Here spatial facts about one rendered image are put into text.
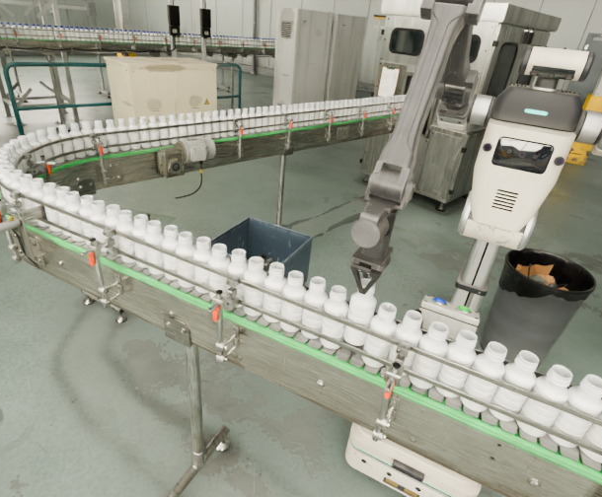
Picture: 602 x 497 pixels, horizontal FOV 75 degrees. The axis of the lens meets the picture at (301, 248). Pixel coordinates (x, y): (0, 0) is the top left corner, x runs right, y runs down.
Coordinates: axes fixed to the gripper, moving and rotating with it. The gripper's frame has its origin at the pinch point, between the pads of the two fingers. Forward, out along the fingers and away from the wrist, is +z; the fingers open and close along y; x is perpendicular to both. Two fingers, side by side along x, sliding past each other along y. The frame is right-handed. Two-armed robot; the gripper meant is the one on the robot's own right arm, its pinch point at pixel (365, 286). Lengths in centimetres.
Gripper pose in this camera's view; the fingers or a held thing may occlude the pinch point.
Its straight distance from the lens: 91.5
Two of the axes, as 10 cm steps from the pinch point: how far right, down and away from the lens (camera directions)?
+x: 8.8, 3.0, -3.6
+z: -1.1, 8.8, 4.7
